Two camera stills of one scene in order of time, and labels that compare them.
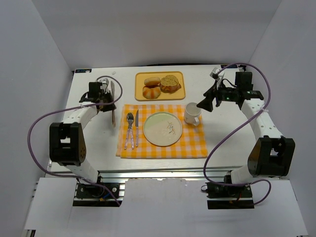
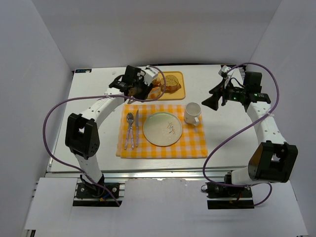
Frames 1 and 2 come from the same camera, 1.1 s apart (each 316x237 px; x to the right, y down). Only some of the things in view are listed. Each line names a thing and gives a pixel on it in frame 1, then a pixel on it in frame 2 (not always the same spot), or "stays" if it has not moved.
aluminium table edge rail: [201, 174] stays
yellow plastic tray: [179, 95] stays
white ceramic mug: [192, 113] stays
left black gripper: [108, 104] to [142, 91]
